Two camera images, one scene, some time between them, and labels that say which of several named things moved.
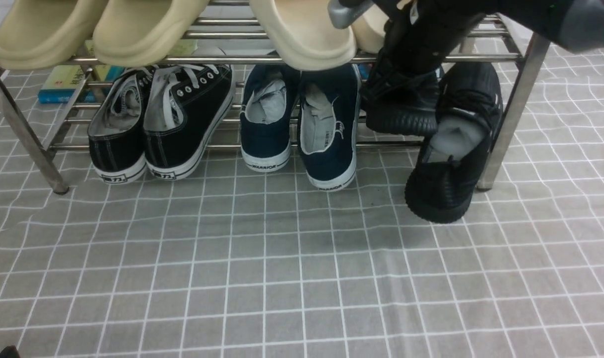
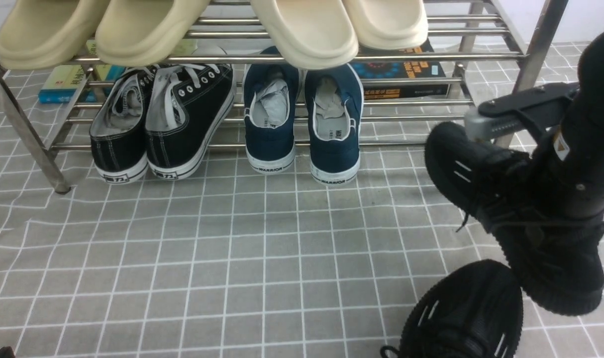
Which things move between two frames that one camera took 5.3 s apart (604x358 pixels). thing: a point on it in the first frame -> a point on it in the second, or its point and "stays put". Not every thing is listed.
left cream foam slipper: [302, 34] stays put
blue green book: [58, 83] stays put
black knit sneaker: [401, 103] -> [555, 256]
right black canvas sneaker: [186, 107] stays put
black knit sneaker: [469, 116] -> [474, 312]
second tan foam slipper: [137, 33] stays put
